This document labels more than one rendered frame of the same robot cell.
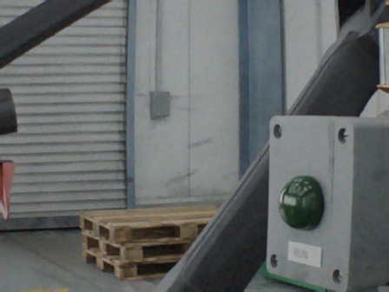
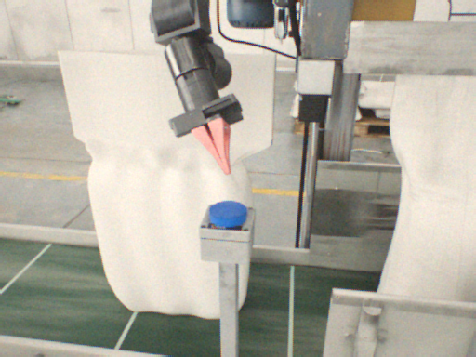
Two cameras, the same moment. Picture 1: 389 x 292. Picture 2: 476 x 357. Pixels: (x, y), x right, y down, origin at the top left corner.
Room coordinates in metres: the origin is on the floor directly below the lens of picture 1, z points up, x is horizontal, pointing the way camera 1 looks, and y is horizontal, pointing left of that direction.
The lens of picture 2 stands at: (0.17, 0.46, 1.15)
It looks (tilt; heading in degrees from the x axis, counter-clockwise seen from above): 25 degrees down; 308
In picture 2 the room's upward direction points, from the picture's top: straight up
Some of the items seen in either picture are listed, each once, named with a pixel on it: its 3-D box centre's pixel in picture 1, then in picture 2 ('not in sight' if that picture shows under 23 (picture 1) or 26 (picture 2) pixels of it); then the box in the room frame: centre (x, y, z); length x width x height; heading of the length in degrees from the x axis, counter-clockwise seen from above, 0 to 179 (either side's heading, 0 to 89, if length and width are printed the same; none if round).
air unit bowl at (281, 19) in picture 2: not in sight; (281, 23); (0.63, -0.26, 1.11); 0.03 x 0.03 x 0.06
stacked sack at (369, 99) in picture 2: not in sight; (392, 99); (1.22, -3.19, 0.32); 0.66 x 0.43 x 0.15; 28
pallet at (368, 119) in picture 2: not in sight; (353, 117); (1.58, -3.22, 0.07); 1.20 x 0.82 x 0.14; 30
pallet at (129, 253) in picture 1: (169, 240); not in sight; (6.53, 0.20, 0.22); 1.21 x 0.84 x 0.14; 120
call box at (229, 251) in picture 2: not in sight; (228, 232); (0.50, 0.07, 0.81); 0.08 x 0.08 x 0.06; 30
